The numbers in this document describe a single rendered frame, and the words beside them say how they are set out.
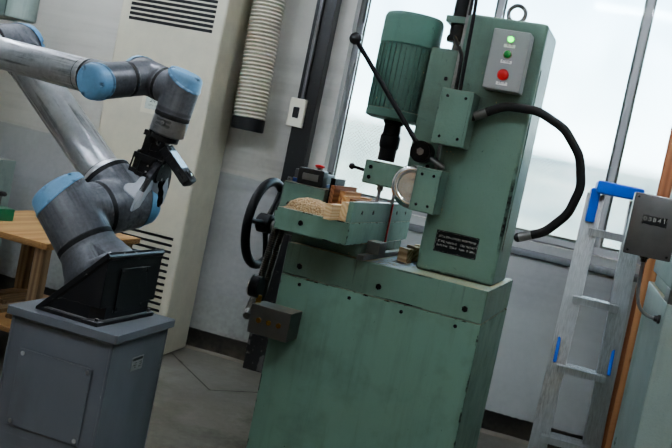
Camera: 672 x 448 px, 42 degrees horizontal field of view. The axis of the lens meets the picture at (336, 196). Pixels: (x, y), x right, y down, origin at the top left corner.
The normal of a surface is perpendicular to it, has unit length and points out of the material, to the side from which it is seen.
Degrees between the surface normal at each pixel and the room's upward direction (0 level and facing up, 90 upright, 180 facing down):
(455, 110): 90
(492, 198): 90
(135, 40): 90
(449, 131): 90
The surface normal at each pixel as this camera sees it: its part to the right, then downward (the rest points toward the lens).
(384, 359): -0.33, -0.02
